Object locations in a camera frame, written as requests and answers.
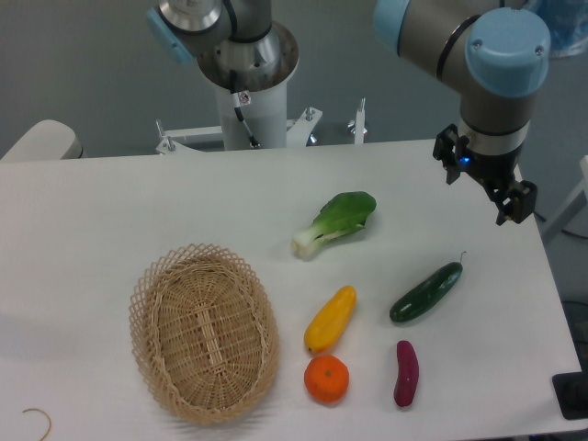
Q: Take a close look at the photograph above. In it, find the blue plastic bag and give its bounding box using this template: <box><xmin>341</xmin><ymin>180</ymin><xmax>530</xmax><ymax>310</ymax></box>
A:
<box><xmin>499</xmin><ymin>0</ymin><xmax>587</xmax><ymax>60</ymax></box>

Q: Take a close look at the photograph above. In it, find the white frame at right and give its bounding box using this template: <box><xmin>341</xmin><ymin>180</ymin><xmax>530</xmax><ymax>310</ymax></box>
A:
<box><xmin>540</xmin><ymin>155</ymin><xmax>587</xmax><ymax>243</ymax></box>

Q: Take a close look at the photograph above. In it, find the orange tangerine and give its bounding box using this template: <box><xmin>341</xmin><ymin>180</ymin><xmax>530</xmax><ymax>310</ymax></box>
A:
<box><xmin>303</xmin><ymin>355</ymin><xmax>350</xmax><ymax>405</ymax></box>

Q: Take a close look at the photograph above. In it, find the tan rubber band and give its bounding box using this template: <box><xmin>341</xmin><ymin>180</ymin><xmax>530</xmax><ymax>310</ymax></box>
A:
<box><xmin>21</xmin><ymin>408</ymin><xmax>53</xmax><ymax>441</ymax></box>

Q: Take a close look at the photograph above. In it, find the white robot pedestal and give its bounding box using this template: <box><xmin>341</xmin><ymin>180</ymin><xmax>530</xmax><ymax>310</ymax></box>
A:
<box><xmin>156</xmin><ymin>22</ymin><xmax>322</xmax><ymax>153</ymax></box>

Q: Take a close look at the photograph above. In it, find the white chair armrest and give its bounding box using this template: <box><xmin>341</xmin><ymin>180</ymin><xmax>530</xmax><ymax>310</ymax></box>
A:
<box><xmin>1</xmin><ymin>119</ymin><xmax>86</xmax><ymax>164</ymax></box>

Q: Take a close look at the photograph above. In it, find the dark green cucumber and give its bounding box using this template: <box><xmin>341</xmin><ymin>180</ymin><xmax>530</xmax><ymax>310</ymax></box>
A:
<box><xmin>389</xmin><ymin>251</ymin><xmax>467</xmax><ymax>323</ymax></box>

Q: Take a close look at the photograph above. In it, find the green bok choy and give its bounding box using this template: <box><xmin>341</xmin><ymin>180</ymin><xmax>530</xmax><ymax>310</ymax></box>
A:
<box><xmin>291</xmin><ymin>191</ymin><xmax>377</xmax><ymax>260</ymax></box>

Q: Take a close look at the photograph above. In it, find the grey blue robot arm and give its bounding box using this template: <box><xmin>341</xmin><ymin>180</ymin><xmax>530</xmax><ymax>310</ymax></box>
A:
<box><xmin>146</xmin><ymin>1</ymin><xmax>550</xmax><ymax>222</ymax></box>

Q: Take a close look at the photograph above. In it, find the purple sweet potato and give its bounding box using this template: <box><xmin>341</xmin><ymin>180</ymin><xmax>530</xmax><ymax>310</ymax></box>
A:
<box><xmin>394</xmin><ymin>340</ymin><xmax>420</xmax><ymax>408</ymax></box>

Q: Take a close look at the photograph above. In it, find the black pedestal cable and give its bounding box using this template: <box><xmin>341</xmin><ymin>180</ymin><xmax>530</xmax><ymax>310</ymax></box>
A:
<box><xmin>228</xmin><ymin>69</ymin><xmax>261</xmax><ymax>149</ymax></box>

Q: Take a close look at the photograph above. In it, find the yellow pepper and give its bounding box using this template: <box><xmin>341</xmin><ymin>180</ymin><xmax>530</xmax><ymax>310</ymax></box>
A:
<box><xmin>304</xmin><ymin>285</ymin><xmax>356</xmax><ymax>355</ymax></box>

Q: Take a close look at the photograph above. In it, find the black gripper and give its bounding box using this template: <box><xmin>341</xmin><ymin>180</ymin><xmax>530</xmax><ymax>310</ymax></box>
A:
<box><xmin>433</xmin><ymin>124</ymin><xmax>537</xmax><ymax>225</ymax></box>

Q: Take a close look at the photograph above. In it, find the black device at table edge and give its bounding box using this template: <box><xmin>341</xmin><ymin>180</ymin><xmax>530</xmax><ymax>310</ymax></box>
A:
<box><xmin>552</xmin><ymin>372</ymin><xmax>587</xmax><ymax>421</ymax></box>

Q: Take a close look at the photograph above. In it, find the woven wicker basket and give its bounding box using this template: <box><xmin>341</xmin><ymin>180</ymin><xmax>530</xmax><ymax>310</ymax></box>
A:
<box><xmin>129</xmin><ymin>243</ymin><xmax>279</xmax><ymax>425</ymax></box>

